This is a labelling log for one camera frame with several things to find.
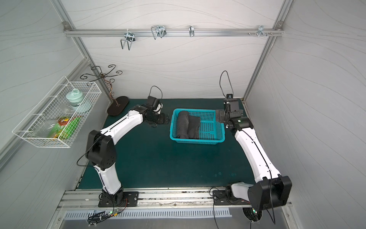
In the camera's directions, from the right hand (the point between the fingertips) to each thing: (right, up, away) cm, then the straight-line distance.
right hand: (230, 111), depth 78 cm
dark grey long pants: (-23, -10, +17) cm, 30 cm away
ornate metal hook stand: (-79, +24, +14) cm, 83 cm away
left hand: (-39, -6, +12) cm, 41 cm away
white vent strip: (-78, -52, -8) cm, 94 cm away
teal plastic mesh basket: (-7, -15, +23) cm, 28 cm away
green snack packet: (-79, -8, -16) cm, 81 cm away
